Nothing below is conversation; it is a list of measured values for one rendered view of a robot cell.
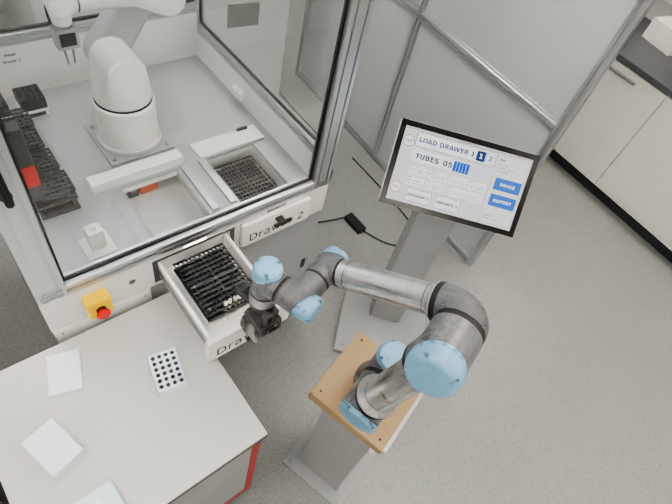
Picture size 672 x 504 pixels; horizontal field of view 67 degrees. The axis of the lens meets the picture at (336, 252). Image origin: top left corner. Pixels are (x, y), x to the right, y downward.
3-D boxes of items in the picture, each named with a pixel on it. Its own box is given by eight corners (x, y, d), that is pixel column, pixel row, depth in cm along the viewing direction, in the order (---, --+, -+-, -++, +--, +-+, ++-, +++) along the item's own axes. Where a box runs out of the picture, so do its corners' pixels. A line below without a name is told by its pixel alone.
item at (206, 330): (281, 314, 164) (283, 304, 159) (210, 353, 151) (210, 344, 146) (217, 230, 179) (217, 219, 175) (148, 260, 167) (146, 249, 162)
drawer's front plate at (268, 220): (307, 217, 193) (311, 198, 185) (242, 247, 179) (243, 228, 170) (304, 214, 194) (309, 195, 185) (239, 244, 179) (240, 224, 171)
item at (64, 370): (84, 390, 145) (83, 387, 144) (50, 398, 142) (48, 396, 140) (80, 351, 151) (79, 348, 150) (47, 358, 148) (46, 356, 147)
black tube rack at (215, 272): (257, 301, 165) (258, 290, 160) (208, 326, 156) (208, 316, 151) (221, 254, 173) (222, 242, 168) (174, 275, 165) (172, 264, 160)
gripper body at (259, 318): (258, 341, 140) (261, 319, 130) (241, 318, 143) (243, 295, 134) (280, 328, 144) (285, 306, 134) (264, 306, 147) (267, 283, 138)
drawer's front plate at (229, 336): (287, 318, 165) (291, 300, 157) (208, 363, 151) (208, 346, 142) (284, 314, 166) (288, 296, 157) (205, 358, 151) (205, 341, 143)
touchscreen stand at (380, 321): (419, 374, 254) (512, 252, 175) (332, 351, 252) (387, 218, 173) (425, 293, 285) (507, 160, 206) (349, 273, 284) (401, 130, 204)
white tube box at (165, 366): (187, 387, 151) (187, 382, 148) (159, 397, 148) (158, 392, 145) (175, 351, 157) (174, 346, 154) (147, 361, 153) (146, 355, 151)
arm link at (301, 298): (335, 285, 124) (299, 261, 127) (308, 316, 118) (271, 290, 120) (330, 301, 131) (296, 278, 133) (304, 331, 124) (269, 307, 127)
